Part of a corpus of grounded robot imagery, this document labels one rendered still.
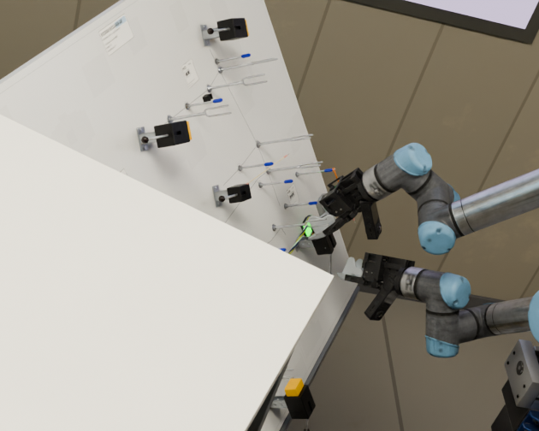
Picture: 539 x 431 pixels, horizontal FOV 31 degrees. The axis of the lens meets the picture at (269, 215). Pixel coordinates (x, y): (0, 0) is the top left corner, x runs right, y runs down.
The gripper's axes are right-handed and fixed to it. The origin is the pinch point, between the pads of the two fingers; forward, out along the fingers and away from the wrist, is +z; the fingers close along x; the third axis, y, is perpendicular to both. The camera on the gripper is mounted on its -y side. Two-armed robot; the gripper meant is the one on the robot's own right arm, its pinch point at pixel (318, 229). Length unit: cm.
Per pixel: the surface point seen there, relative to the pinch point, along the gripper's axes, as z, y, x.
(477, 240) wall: 56, -92, -134
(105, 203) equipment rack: -59, 54, 96
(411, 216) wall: 64, -64, -124
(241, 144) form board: -6.1, 29.4, 5.7
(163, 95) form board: -16, 51, 25
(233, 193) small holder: -10.8, 26.3, 24.8
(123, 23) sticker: -24, 67, 27
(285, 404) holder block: 10.2, -16.2, 39.3
